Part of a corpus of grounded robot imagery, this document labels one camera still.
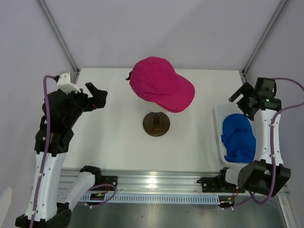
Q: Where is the magenta baseball cap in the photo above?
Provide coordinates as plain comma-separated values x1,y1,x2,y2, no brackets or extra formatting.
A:
157,103,189,113

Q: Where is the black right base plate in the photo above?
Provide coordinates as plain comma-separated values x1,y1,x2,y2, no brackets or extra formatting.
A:
196,176,245,193

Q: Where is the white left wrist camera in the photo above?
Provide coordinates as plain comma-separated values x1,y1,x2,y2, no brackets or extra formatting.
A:
57,71,81,95

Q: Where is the white plastic perforated basket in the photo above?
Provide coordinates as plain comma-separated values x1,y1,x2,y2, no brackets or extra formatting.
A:
215,103,257,166

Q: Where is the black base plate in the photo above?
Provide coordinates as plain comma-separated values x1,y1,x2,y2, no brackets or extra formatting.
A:
100,175,118,192
196,176,245,193

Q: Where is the blue cap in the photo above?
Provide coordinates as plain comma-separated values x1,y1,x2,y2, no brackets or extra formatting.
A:
221,114,256,163

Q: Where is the aluminium frame post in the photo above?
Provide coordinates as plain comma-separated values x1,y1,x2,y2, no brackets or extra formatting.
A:
36,0,80,72
241,0,291,77

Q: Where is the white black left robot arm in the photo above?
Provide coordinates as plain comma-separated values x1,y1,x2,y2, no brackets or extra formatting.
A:
15,83,108,228

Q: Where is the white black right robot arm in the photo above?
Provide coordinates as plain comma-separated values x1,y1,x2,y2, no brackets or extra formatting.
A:
215,77,291,197

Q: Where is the brown wooden round stand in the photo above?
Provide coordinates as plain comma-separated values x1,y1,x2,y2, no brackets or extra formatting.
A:
142,112,171,137

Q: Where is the white slotted cable duct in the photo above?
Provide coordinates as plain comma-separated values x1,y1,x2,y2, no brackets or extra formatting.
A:
78,193,220,205

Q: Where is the aluminium mounting rail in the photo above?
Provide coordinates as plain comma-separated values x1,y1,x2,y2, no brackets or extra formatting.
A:
57,169,290,202

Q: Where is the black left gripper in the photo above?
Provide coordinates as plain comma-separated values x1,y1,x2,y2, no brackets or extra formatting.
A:
63,82,107,126

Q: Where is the left aluminium frame post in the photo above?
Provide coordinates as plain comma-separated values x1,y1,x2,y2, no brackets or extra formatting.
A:
36,0,80,72

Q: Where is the right aluminium frame post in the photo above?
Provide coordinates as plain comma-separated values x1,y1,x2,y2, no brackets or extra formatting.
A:
241,0,291,77

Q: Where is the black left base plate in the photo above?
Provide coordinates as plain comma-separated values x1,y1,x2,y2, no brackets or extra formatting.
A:
100,175,118,192

